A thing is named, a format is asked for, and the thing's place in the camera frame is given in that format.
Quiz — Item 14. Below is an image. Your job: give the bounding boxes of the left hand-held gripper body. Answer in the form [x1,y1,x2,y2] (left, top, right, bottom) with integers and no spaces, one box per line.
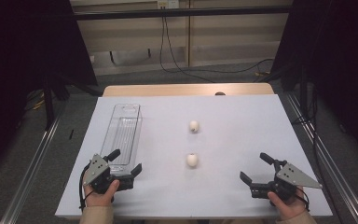
[82,153,134,194]

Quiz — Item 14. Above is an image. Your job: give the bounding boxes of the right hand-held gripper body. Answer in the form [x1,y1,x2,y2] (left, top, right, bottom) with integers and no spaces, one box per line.
[250,160,324,203]

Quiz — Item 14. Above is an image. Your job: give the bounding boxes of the clear plastic egg container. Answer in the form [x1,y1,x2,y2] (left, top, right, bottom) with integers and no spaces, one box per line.
[100,103,143,175]

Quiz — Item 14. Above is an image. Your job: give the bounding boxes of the white egg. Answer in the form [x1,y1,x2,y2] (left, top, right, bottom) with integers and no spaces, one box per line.
[186,152,199,168]
[188,119,200,134]

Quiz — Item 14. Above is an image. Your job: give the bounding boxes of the person's left hand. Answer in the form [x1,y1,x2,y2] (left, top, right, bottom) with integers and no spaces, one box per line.
[83,179,120,208]

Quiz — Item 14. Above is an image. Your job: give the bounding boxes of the person's right hand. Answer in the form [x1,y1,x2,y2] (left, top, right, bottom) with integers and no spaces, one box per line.
[267,187,309,222]

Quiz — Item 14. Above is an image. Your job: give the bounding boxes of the black metal stand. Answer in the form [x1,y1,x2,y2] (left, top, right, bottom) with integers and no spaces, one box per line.
[42,73,58,131]

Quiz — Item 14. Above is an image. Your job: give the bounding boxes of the black curtain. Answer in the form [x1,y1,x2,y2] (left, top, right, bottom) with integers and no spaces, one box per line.
[0,0,99,180]
[271,0,358,164]

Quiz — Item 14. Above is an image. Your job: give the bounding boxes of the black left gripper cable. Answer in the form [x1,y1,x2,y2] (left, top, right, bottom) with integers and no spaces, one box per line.
[78,164,95,213]

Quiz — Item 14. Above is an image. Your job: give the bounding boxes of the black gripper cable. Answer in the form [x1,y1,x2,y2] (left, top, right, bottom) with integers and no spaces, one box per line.
[295,186,310,213]
[78,164,95,213]

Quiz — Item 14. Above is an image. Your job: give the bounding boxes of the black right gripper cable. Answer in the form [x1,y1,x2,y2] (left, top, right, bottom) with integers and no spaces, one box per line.
[295,186,310,213]

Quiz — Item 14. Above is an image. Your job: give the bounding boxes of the metal floor rail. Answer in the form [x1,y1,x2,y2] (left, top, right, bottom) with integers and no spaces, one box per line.
[283,92,358,224]
[0,115,63,224]

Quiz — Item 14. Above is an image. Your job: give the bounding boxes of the yellow cable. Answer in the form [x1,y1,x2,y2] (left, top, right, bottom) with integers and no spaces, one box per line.
[31,97,46,111]

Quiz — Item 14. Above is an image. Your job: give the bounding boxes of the black power cable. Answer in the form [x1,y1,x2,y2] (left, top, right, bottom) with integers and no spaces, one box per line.
[162,16,275,75]
[158,16,215,84]

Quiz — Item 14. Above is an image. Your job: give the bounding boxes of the white wall outlet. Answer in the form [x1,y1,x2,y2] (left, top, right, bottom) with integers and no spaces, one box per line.
[157,0,180,9]

